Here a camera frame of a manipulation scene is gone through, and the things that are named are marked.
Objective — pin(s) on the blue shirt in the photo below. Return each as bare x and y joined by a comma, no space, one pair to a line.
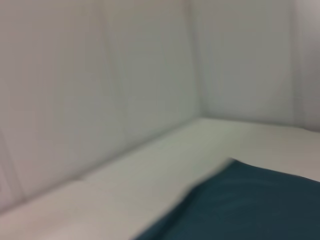
250,205

